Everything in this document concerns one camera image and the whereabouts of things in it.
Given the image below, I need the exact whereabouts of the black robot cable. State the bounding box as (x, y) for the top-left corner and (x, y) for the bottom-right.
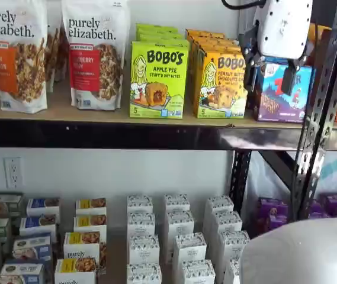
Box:
(220, 0), (266, 10)

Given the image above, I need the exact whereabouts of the green Bobo's apple pie box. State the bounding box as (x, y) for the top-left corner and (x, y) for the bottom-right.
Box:
(136, 22), (179, 33)
(136, 29), (185, 38)
(129, 40), (190, 120)
(134, 34), (189, 44)

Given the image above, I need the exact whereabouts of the orange Bobo's peanut butter box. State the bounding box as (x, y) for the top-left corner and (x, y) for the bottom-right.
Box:
(192, 49), (249, 120)
(190, 41), (242, 104)
(187, 34), (235, 98)
(185, 28), (226, 89)

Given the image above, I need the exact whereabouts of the black metal shelf beam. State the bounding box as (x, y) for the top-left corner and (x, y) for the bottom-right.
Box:
(0, 118), (337, 152)

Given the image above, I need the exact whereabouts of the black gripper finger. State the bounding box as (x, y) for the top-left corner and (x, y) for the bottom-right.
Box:
(242, 57), (261, 92)
(281, 59), (305, 96)

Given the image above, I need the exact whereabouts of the black diagonal shelf brace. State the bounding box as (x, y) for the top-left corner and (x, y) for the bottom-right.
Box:
(256, 150), (301, 182)

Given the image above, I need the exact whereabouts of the granola bag with red label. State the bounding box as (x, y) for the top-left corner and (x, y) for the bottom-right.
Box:
(60, 0), (131, 112)

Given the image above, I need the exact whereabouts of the blue white oatmeal box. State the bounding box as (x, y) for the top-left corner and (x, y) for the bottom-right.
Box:
(19, 214), (57, 241)
(0, 259), (46, 284)
(11, 233), (53, 263)
(25, 197), (61, 223)

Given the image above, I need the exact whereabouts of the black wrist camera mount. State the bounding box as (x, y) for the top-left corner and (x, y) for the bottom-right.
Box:
(238, 22), (264, 62)

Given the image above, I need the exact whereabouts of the white wall power outlet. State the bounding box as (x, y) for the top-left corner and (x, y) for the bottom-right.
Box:
(3, 156), (24, 190)

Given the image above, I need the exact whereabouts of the white patterned carton box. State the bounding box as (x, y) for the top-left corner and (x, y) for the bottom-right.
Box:
(165, 210), (195, 257)
(172, 232), (208, 273)
(126, 212), (156, 238)
(223, 257), (243, 284)
(129, 234), (161, 266)
(180, 259), (216, 284)
(216, 230), (251, 269)
(126, 263), (163, 284)
(204, 195), (235, 234)
(210, 210), (243, 238)
(126, 194), (154, 215)
(164, 193), (191, 214)

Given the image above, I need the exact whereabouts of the white granola bag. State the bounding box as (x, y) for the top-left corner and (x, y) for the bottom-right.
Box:
(45, 0), (69, 94)

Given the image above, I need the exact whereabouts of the granola bag with orange label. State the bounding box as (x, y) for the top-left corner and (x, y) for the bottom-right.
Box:
(0, 0), (49, 115)

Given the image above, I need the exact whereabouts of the perforated metal shelf upright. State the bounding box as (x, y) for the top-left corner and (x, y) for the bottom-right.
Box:
(232, 150), (252, 217)
(291, 0), (337, 221)

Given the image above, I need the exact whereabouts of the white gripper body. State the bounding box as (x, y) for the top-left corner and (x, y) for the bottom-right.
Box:
(252, 0), (313, 60)

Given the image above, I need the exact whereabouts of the yellow white granola box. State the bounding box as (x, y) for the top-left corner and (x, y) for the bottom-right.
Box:
(54, 257), (98, 284)
(75, 197), (108, 217)
(73, 214), (108, 235)
(63, 231), (107, 267)

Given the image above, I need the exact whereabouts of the purple blue Zbar box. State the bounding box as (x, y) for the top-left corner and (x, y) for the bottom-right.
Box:
(252, 56), (316, 122)

